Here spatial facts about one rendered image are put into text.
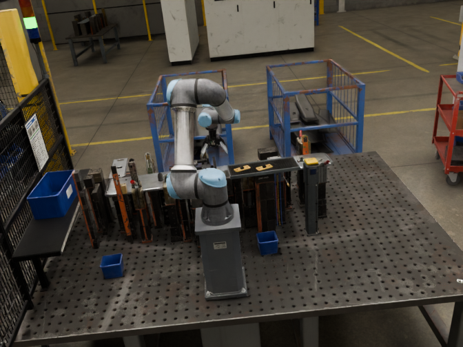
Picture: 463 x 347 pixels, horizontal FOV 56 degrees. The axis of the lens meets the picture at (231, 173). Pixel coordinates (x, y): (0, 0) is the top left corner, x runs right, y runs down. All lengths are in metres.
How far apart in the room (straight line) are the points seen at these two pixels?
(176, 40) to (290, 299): 8.62
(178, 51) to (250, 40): 1.63
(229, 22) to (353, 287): 8.54
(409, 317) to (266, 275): 1.19
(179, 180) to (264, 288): 0.70
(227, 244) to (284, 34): 8.69
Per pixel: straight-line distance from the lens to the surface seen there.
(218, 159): 4.84
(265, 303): 2.16
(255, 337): 2.33
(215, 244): 2.02
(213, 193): 1.91
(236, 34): 10.30
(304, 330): 2.27
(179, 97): 1.97
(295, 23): 10.44
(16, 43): 3.01
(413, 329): 3.11
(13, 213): 2.37
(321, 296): 2.20
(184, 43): 10.28
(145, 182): 2.69
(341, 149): 4.96
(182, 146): 1.96
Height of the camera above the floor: 2.18
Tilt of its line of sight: 27 degrees down
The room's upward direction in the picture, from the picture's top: 6 degrees counter-clockwise
